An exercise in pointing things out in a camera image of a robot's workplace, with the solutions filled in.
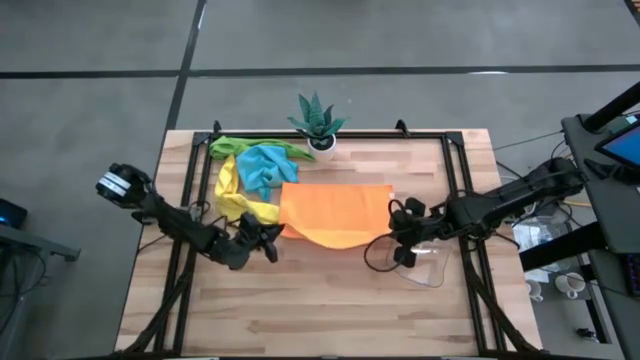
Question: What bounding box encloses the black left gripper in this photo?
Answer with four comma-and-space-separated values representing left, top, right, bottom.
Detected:
219, 212, 286, 269

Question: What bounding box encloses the clear plastic basket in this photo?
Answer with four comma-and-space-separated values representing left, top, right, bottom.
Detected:
384, 239, 453, 290

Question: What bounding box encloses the yellow microfiber towel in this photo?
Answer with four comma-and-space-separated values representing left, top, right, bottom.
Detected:
213, 153, 281, 226

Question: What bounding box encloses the orange microfiber towel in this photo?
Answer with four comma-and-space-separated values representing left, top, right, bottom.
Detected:
278, 182, 396, 250

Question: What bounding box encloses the blue microfiber towel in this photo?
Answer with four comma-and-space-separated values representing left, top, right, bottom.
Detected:
234, 144, 301, 203

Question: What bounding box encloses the green microfiber towel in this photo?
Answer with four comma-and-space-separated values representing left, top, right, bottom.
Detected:
208, 134, 316, 162

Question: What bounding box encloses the white round plant pot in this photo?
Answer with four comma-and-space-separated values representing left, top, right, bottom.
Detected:
306, 133, 338, 162

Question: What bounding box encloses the green succulent plant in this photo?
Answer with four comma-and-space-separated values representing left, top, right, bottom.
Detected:
287, 91, 349, 144

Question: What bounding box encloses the white mug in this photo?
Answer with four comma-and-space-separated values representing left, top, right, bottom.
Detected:
554, 272, 586, 300
524, 278, 545, 303

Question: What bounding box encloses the black workstation stand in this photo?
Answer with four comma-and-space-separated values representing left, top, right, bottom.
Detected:
559, 82, 640, 360

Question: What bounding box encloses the blue screen monitor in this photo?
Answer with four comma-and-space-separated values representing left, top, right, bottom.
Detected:
594, 124, 640, 169

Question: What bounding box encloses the grey side table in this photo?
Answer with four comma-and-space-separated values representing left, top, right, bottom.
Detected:
0, 224, 81, 360

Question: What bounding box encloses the black device with blue light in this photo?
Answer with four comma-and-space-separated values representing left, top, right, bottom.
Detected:
0, 197, 29, 230

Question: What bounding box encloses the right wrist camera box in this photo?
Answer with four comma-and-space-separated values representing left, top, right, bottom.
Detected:
392, 244, 416, 269

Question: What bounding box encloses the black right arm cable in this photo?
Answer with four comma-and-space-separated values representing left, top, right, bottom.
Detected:
363, 232, 401, 274

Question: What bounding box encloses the black metal table frame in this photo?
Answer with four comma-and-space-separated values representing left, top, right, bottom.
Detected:
119, 119, 539, 359

